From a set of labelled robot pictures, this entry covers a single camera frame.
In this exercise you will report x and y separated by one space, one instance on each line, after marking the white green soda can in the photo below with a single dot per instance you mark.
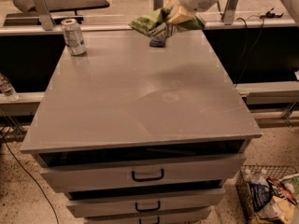
73 37

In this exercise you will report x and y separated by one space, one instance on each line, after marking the blue rxbar blueberry bar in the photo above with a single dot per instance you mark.
157 43

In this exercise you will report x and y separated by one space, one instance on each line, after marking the wire mesh basket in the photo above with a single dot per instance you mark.
244 193

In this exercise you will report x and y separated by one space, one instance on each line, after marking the clear plastic water bottle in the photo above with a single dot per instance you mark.
7 89

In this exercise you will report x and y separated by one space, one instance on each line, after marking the middle grey drawer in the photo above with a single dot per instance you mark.
146 203

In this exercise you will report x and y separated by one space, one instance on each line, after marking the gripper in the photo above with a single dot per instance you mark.
177 13

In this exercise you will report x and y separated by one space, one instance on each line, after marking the black bench seat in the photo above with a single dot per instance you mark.
28 14

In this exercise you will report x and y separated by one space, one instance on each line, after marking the grey drawer cabinet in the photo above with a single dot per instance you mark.
127 101

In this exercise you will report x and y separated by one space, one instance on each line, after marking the top grey drawer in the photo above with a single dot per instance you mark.
127 174

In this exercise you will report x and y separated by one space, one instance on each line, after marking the left metal bracket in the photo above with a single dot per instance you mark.
44 14

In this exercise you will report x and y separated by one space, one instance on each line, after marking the dark blue snack bag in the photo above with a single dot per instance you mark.
261 195

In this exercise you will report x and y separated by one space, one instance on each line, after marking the grey drawer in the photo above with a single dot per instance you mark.
127 174
166 217
146 203

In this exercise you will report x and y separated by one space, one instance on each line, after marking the red snack bag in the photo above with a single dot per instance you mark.
278 189

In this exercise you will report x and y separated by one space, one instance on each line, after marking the bottom grey drawer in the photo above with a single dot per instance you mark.
166 217

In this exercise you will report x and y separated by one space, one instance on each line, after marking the right metal bracket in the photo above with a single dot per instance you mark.
228 15

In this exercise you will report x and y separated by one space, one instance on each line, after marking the tan snack bag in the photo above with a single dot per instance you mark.
278 209

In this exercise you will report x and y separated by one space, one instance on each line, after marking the green white snack bag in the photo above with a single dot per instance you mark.
291 183

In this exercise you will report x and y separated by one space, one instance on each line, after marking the green jalapeno chip bag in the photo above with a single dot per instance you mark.
154 25

